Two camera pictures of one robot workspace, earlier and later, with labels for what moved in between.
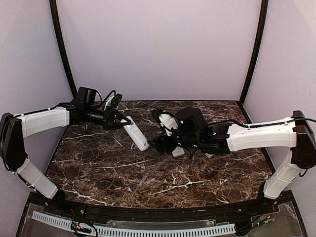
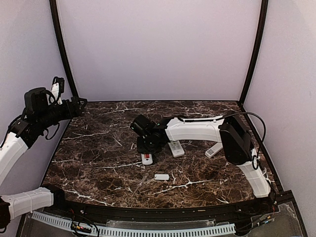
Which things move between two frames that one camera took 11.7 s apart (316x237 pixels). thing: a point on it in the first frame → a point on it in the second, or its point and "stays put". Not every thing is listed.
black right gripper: [159, 142] → [141, 149]
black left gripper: [108, 120] → [76, 111]
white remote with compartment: [136, 135] → [146, 161]
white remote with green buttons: [178, 151] stays put
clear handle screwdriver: [145, 177] stays put
